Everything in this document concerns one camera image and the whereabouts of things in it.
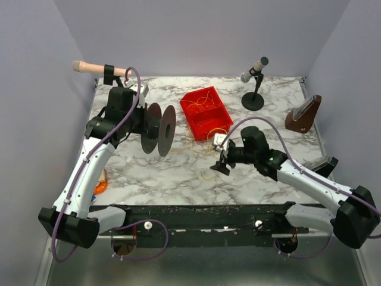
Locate yellow cable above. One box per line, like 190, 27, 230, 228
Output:
169, 125, 232, 182

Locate grey cable spool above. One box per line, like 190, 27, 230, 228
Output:
140, 102, 176, 157

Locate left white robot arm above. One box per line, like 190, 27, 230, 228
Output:
38, 84, 148, 248

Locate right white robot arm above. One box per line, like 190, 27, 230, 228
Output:
211, 126, 380, 249

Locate beige microphone on stand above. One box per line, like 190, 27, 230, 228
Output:
72, 61, 132, 86

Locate red plastic bin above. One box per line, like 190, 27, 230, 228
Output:
180, 86, 233, 141

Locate silver microphone on stand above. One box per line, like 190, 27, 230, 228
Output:
240, 56, 270, 111

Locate orange tape dispenser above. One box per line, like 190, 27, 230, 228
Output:
93, 169, 108, 195

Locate brown wooden metronome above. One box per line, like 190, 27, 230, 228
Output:
285, 95, 321, 133

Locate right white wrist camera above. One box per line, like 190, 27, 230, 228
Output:
212, 133, 229, 155

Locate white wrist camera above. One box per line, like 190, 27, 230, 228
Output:
212, 133, 229, 155
128, 83, 149, 108

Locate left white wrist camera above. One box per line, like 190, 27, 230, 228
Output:
128, 83, 149, 108

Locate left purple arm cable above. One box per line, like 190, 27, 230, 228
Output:
51, 67, 169, 263

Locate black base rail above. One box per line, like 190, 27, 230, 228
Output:
101, 202, 310, 248

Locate yellow wires in bin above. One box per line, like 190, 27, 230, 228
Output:
183, 91, 217, 116

